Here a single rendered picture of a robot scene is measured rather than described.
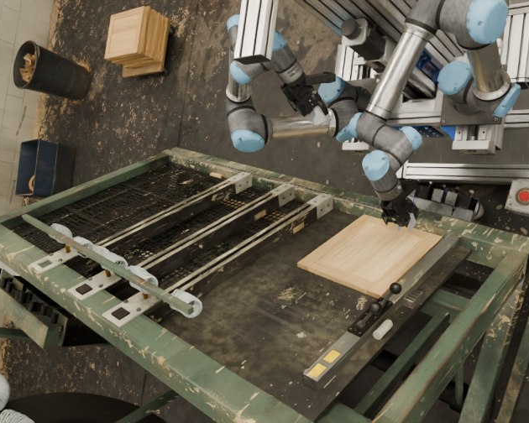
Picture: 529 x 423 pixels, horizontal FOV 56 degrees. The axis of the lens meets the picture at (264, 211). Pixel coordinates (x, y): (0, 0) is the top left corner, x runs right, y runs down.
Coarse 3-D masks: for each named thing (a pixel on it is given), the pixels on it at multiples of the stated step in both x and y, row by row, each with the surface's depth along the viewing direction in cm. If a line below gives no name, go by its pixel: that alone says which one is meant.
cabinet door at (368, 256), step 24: (336, 240) 209; (360, 240) 208; (384, 240) 206; (408, 240) 204; (432, 240) 202; (312, 264) 194; (336, 264) 193; (360, 264) 192; (384, 264) 190; (408, 264) 188; (360, 288) 178; (384, 288) 177
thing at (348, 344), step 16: (448, 240) 197; (432, 256) 188; (448, 256) 194; (416, 272) 180; (432, 272) 185; (416, 288) 177; (400, 304) 169; (384, 320) 162; (352, 336) 153; (368, 336) 156; (352, 352) 151; (336, 368) 145; (320, 384) 140
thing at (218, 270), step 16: (304, 208) 228; (320, 208) 230; (272, 224) 216; (288, 224) 215; (304, 224) 225; (256, 240) 205; (272, 240) 209; (224, 256) 196; (240, 256) 196; (256, 256) 204; (208, 272) 187; (224, 272) 192; (176, 288) 180; (192, 288) 181; (208, 288) 187; (128, 304) 167; (144, 304) 166; (160, 304) 172; (112, 320) 160; (128, 320) 160; (160, 320) 173
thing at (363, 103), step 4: (356, 88) 211; (360, 88) 215; (364, 88) 216; (360, 92) 212; (364, 92) 213; (368, 92) 215; (360, 96) 211; (364, 96) 213; (368, 96) 214; (356, 100) 209; (360, 100) 211; (364, 100) 212; (368, 100) 213; (356, 104) 211; (360, 104) 212; (364, 104) 213; (360, 108) 213; (364, 108) 214
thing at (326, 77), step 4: (324, 72) 160; (328, 72) 159; (332, 72) 159; (308, 76) 157; (312, 76) 156; (316, 76) 156; (320, 76) 157; (324, 76) 157; (328, 76) 158; (332, 76) 158; (304, 80) 156; (308, 80) 156; (312, 80) 157; (316, 80) 157; (320, 80) 157; (324, 80) 158; (328, 80) 158; (332, 80) 159; (304, 84) 156; (308, 84) 156; (312, 84) 157
